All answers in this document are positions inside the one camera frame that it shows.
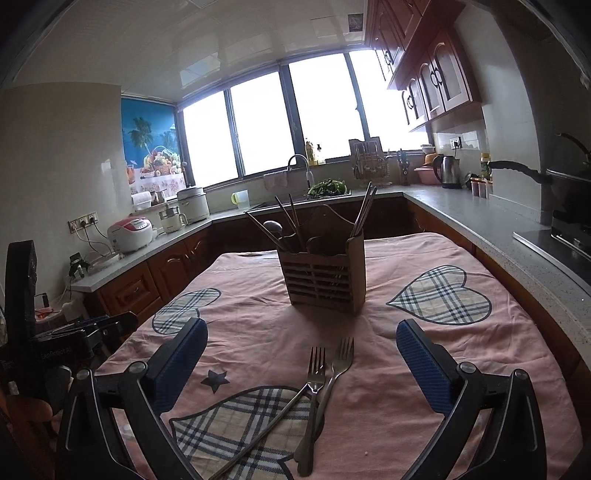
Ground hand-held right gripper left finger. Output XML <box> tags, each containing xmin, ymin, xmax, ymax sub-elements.
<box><xmin>55</xmin><ymin>316</ymin><xmax>209</xmax><ymax>480</ymax></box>

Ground kitchen sink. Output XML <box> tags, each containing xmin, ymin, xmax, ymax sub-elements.
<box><xmin>252</xmin><ymin>187</ymin><xmax>354</xmax><ymax>212</ymax></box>

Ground wooden utensil holder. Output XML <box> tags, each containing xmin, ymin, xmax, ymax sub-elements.
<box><xmin>277</xmin><ymin>204</ymin><xmax>366</xmax><ymax>315</ymax></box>

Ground small white electric pot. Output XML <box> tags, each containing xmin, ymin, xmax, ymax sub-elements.
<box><xmin>158</xmin><ymin>205</ymin><xmax>188</xmax><ymax>234</ymax></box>

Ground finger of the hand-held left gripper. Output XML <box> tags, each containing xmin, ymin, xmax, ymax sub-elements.
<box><xmin>34</xmin><ymin>311</ymin><xmax>139</xmax><ymax>352</ymax></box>

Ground large kitchen window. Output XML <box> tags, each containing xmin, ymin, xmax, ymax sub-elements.
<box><xmin>178</xmin><ymin>48</ymin><xmax>430</xmax><ymax>190</ymax></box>

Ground metal chopstick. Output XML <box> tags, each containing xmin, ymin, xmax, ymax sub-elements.
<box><xmin>210</xmin><ymin>384</ymin><xmax>311</xmax><ymax>480</ymax></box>

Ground wooden lower cabinets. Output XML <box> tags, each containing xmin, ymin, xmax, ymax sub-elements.
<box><xmin>83</xmin><ymin>194</ymin><xmax>587</xmax><ymax>384</ymax></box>

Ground wide wall outlet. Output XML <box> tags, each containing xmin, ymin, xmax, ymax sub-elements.
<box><xmin>68</xmin><ymin>211</ymin><xmax>100</xmax><ymax>232</ymax></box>

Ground metal spoon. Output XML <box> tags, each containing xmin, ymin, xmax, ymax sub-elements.
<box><xmin>263</xmin><ymin>220</ymin><xmax>289</xmax><ymax>252</ymax></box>

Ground green vegetables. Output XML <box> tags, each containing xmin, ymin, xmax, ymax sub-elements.
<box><xmin>307</xmin><ymin>179</ymin><xmax>349</xmax><ymax>198</ymax></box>

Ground wooden upper cabinets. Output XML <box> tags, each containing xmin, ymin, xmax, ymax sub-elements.
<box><xmin>365</xmin><ymin>0</ymin><xmax>483</xmax><ymax>132</ymax></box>

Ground pink and white rice cooker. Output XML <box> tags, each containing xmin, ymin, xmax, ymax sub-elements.
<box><xmin>107</xmin><ymin>216</ymin><xmax>155</xmax><ymax>254</ymax></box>

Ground metal dish rack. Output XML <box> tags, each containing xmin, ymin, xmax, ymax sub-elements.
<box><xmin>348</xmin><ymin>137</ymin><xmax>391</xmax><ymax>182</ymax></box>

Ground metal kitchen faucet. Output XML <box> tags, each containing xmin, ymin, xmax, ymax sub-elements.
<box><xmin>287</xmin><ymin>154</ymin><xmax>315</xmax><ymax>197</ymax></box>

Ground black stove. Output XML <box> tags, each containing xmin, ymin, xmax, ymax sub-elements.
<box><xmin>512</xmin><ymin>212</ymin><xmax>591</xmax><ymax>282</ymax></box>

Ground black pan with handle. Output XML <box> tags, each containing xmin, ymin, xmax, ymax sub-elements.
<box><xmin>488</xmin><ymin>133</ymin><xmax>591</xmax><ymax>217</ymax></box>

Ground steel electric kettle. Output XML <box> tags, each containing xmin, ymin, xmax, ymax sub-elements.
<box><xmin>431</xmin><ymin>154</ymin><xmax>462</xmax><ymax>190</ymax></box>

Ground palm tree window blind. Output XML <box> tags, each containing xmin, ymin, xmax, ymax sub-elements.
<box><xmin>121</xmin><ymin>96</ymin><xmax>185</xmax><ymax>195</ymax></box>

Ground pink tablecloth with plaid hearts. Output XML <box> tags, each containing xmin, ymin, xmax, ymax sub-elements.
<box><xmin>95</xmin><ymin>232</ymin><xmax>583</xmax><ymax>480</ymax></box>

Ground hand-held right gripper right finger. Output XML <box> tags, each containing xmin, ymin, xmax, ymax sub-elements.
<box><xmin>396</xmin><ymin>318</ymin><xmax>548</xmax><ymax>480</ymax></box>

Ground person's left hand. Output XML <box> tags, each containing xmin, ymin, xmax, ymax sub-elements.
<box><xmin>27</xmin><ymin>367</ymin><xmax>74</xmax><ymax>422</ymax></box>

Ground wooden cabinets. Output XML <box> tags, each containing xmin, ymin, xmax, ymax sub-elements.
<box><xmin>83</xmin><ymin>194</ymin><xmax>587</xmax><ymax>384</ymax></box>
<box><xmin>365</xmin><ymin>0</ymin><xmax>483</xmax><ymax>132</ymax></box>

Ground large white cooker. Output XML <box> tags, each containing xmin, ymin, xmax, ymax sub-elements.
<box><xmin>177</xmin><ymin>185</ymin><xmax>211</xmax><ymax>224</ymax></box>

